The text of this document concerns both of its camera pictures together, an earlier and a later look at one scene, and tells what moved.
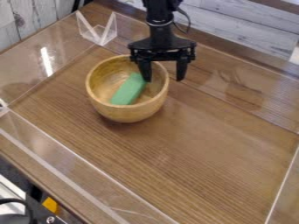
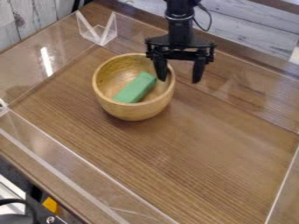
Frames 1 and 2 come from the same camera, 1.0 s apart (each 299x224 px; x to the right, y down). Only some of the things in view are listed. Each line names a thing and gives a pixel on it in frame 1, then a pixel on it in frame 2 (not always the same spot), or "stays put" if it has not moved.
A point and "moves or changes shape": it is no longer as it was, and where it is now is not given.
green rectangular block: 130,89 moves or changes shape
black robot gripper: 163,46 → 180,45
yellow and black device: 46,210 stays put
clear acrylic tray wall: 60,171 stays put
